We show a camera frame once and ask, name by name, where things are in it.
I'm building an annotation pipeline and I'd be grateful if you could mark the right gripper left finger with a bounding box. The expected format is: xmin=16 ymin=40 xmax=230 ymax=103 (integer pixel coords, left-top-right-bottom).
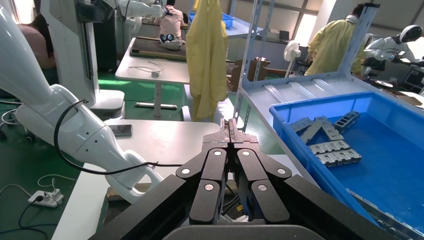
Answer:
xmin=175 ymin=118 xmax=233 ymax=223

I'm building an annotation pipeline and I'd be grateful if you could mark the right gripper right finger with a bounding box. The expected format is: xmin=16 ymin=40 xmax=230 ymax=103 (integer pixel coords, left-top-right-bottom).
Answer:
xmin=230 ymin=118 xmax=292 ymax=223

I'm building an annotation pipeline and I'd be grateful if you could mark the shiny flat metal part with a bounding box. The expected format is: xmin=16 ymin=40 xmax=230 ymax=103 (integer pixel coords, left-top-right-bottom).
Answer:
xmin=299 ymin=118 xmax=327 ymax=145

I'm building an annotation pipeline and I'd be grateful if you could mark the dark ladder-like metal part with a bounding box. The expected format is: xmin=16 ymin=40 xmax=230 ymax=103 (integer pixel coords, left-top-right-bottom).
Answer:
xmin=332 ymin=110 xmax=362 ymax=134

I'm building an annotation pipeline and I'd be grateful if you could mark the long dark metal part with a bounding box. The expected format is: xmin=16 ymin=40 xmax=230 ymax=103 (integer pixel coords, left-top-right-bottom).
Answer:
xmin=346 ymin=188 xmax=418 ymax=240

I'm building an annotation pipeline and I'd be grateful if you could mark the black smartphone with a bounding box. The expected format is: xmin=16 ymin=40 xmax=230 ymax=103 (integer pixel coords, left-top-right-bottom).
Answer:
xmin=108 ymin=124 xmax=133 ymax=138

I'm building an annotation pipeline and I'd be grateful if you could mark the brown cardboard box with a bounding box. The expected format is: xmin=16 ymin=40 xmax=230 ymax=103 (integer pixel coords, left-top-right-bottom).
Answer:
xmin=226 ymin=56 xmax=271 ymax=93

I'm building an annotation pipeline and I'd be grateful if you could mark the white desk with black tray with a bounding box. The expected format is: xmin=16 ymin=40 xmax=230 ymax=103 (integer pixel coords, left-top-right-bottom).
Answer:
xmin=114 ymin=35 xmax=191 ymax=121

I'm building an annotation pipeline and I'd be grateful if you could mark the hanging yellow coat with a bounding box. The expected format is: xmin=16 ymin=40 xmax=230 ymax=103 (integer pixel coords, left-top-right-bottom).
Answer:
xmin=185 ymin=0 xmax=229 ymax=123

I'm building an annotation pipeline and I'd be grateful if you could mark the large blue plastic bin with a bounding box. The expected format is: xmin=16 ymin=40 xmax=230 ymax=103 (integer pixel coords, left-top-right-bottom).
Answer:
xmin=268 ymin=91 xmax=424 ymax=240

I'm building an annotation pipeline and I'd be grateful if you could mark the white standing fan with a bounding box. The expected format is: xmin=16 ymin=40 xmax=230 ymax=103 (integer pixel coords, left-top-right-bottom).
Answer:
xmin=283 ymin=39 xmax=302 ymax=79

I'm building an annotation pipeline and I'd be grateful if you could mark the white headset device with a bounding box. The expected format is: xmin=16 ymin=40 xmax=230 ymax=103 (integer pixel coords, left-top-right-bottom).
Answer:
xmin=158 ymin=33 xmax=184 ymax=51

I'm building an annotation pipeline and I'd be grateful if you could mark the black tray with wood edge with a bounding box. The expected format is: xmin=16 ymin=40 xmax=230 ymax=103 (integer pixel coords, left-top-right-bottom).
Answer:
xmin=129 ymin=36 xmax=188 ymax=63

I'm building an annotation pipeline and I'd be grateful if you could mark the person in yellow coat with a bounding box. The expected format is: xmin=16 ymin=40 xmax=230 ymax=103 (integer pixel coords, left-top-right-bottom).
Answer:
xmin=304 ymin=3 xmax=367 ymax=80

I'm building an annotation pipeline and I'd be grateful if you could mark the small blue bin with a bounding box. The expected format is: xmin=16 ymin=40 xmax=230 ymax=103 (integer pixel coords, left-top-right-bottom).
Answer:
xmin=188 ymin=12 xmax=235 ymax=28

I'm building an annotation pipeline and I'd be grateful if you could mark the person in pink shirt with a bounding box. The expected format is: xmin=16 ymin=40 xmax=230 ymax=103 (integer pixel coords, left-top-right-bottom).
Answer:
xmin=154 ymin=0 xmax=186 ymax=41

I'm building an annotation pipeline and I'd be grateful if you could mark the white power strip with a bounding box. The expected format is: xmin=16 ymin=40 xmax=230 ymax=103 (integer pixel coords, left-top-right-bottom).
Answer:
xmin=27 ymin=188 xmax=65 ymax=209

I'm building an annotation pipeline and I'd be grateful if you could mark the white humanoid robot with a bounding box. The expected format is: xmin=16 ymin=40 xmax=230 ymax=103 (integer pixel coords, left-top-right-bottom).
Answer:
xmin=363 ymin=24 xmax=424 ymax=69

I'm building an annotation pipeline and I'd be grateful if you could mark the white robot column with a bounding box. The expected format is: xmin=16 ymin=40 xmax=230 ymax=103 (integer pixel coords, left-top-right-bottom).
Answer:
xmin=39 ymin=0 xmax=126 ymax=121

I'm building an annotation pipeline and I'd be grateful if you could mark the person with long dark hair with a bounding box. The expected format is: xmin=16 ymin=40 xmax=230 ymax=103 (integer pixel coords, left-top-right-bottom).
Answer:
xmin=18 ymin=13 xmax=60 ymax=86

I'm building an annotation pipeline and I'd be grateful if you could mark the grey metal bracket part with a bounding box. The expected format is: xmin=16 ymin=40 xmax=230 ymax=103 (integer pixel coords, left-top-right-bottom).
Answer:
xmin=314 ymin=148 xmax=363 ymax=168
xmin=289 ymin=117 xmax=314 ymax=133
xmin=314 ymin=116 xmax=345 ymax=142
xmin=308 ymin=139 xmax=351 ymax=156

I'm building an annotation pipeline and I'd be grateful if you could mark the white cable with adapter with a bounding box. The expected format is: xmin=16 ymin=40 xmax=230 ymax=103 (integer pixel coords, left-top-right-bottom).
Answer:
xmin=127 ymin=60 xmax=165 ymax=79

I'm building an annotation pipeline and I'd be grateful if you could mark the white perforated shelf post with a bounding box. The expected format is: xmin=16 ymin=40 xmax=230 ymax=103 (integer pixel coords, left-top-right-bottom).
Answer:
xmin=337 ymin=2 xmax=381 ymax=79
xmin=232 ymin=0 xmax=266 ymax=133

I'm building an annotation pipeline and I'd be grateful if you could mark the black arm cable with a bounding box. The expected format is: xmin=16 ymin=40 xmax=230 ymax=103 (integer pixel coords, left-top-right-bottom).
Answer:
xmin=52 ymin=99 xmax=184 ymax=176

